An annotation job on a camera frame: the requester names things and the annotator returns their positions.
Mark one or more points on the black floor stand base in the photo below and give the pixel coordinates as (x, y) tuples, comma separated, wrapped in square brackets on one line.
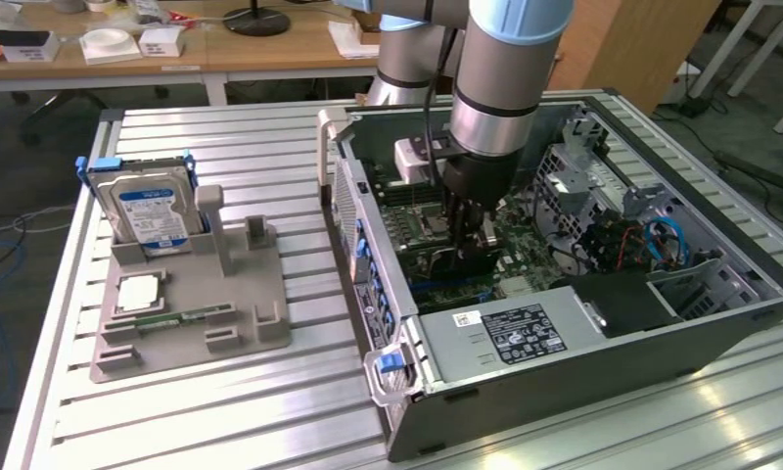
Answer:
[(764, 171)]

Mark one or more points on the white table frame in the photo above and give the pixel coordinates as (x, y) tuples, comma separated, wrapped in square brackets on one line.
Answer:
[(729, 49)]

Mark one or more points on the grey power supply unit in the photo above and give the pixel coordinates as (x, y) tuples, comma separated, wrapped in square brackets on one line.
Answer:
[(457, 352)]

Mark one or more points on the white box black top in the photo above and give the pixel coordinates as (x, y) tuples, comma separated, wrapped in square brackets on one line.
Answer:
[(26, 46)]

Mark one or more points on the grey parts rack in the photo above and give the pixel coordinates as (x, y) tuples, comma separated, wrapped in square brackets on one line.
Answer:
[(196, 294)]

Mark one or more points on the silver chipset heat sink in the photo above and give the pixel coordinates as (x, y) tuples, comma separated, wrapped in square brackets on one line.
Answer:
[(520, 286)]

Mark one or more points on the brown cardboard box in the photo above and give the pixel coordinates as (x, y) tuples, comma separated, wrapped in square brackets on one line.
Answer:
[(368, 22)]

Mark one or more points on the wooden cabinet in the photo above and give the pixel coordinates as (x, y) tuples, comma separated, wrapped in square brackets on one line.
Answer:
[(627, 44)]

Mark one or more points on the green RAM stick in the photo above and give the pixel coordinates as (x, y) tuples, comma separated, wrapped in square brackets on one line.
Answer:
[(170, 320)]

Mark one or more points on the small red item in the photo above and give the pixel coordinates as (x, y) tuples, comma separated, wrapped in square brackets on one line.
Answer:
[(183, 18)]

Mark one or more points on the low metal disk bay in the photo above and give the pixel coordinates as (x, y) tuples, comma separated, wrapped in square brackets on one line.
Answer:
[(705, 289)]

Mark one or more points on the black chair base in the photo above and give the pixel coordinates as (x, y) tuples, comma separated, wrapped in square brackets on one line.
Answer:
[(32, 129)]

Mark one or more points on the wooden desk white frame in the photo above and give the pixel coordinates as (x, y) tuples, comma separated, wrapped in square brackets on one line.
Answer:
[(268, 54)]

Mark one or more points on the small white box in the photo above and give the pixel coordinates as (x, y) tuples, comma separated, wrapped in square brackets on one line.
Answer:
[(162, 43)]

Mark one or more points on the black fan shroud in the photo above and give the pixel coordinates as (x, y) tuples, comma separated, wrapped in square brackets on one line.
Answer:
[(620, 303)]

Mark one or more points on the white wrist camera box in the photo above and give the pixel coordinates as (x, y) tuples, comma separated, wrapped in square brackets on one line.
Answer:
[(415, 161)]

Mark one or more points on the hard disk blue carrier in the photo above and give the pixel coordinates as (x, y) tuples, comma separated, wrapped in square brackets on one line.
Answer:
[(144, 215)]

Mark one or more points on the black RAM stick white label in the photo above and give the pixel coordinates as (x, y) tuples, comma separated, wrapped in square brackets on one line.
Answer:
[(415, 249)]

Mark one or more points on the green motherboard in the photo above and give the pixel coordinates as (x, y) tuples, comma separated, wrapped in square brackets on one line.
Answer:
[(523, 254)]

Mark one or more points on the tall metal disk bay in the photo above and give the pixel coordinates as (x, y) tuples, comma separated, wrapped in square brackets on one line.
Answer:
[(575, 186)]

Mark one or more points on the black RAM slot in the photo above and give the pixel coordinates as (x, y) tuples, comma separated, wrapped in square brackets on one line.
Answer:
[(411, 198), (387, 188)]

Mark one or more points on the blue expansion slot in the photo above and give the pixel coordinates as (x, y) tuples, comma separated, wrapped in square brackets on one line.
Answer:
[(419, 285)]

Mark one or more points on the white foam piece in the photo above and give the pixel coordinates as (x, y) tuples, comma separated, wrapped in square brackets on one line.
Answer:
[(352, 44)]

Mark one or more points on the CPU socket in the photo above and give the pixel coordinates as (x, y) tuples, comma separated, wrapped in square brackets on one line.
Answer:
[(431, 222)]

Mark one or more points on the open black PC case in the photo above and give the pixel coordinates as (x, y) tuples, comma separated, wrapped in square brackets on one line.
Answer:
[(561, 406)]

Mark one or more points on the silver CPU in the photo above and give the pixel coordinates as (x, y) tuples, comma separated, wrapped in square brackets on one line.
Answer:
[(138, 294)]

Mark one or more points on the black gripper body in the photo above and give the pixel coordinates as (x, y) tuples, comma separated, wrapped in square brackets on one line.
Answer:
[(480, 178)]

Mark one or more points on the black lamp base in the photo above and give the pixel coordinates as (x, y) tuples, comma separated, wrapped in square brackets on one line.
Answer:
[(258, 24)]

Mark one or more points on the small black floor device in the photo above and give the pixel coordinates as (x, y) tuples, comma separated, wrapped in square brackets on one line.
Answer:
[(695, 108)]

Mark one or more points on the white round holder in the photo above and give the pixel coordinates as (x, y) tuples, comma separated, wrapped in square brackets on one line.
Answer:
[(111, 46)]

